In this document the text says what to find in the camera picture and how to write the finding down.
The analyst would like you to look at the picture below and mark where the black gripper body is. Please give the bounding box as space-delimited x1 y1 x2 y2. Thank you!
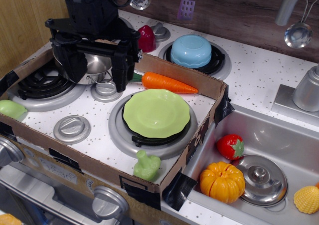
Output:
45 0 140 56

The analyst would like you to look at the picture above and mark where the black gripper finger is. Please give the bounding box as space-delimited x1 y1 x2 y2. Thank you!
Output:
51 39 87 83
111 47 142 93

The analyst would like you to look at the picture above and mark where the green toy broccoli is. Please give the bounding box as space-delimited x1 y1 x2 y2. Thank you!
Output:
133 150 161 181

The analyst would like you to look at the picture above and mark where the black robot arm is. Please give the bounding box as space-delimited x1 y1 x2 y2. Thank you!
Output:
45 0 142 92

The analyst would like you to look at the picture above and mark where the steel pot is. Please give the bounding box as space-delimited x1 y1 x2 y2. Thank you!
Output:
52 48 112 85

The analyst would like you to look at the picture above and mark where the steel pot lid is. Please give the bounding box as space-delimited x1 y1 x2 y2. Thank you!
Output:
232 154 288 207

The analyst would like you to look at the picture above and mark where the dark red toy pepper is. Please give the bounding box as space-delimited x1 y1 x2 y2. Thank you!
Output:
138 25 156 53

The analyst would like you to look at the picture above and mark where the silver stove knob middle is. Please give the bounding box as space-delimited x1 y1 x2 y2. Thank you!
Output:
91 81 123 103

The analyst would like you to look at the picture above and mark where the silver stove knob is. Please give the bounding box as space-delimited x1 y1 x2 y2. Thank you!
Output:
151 22 170 43
91 81 123 103
53 115 91 145

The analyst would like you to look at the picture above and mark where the orange toy carrot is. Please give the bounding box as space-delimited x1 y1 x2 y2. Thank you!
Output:
131 72 198 94

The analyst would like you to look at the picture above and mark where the back left stove burner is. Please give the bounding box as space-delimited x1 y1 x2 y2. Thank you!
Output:
119 17 134 30

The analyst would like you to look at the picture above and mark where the front left stove burner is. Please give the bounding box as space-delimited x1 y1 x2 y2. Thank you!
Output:
7 59 86 112

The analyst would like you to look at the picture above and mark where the silver stove knob back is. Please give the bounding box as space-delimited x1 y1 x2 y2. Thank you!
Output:
151 22 170 43

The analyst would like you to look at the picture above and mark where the green plastic plate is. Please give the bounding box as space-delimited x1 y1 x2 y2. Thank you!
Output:
123 89 190 139

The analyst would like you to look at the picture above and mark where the silver stove knob front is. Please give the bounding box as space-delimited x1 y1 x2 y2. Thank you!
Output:
53 115 91 145

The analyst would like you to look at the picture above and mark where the light blue plastic bowl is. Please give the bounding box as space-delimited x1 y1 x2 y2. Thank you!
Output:
170 34 212 69

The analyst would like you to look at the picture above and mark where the light green toy vegetable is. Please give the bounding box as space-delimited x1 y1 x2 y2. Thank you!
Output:
0 100 27 119

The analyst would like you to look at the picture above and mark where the hanging purple spatula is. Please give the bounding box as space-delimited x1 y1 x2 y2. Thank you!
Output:
176 0 195 21

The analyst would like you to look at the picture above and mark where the front right stove burner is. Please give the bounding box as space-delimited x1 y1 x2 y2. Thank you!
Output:
108 94 197 160

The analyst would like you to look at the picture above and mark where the silver oven knob left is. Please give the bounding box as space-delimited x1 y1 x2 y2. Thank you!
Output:
0 137 24 167

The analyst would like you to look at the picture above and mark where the silver oven knob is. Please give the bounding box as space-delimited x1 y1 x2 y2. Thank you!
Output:
0 137 24 167
92 186 129 220

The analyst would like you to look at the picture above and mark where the cardboard fence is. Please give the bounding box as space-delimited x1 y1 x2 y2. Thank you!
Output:
0 54 231 208

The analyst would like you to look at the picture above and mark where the red toy strawberry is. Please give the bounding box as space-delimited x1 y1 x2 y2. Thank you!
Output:
216 134 244 160

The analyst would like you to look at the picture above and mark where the silver oven knob right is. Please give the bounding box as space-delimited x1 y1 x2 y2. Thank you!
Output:
92 186 129 220

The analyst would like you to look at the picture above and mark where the orange toy pumpkin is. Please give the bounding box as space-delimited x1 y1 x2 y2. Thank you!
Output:
199 161 245 204

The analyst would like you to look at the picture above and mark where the steel sink basin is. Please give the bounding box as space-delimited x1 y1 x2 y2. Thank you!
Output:
184 106 319 225

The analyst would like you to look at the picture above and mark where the yellow toy bottom left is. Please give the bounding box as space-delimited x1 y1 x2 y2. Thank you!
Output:
0 214 22 225

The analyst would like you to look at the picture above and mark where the hanging steel ladle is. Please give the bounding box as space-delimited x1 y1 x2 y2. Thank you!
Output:
284 0 318 49

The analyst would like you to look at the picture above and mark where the silver faucet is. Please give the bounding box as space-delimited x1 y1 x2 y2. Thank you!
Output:
271 0 319 120

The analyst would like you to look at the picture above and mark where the yellow toy corn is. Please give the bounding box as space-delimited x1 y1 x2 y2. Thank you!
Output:
294 186 319 214

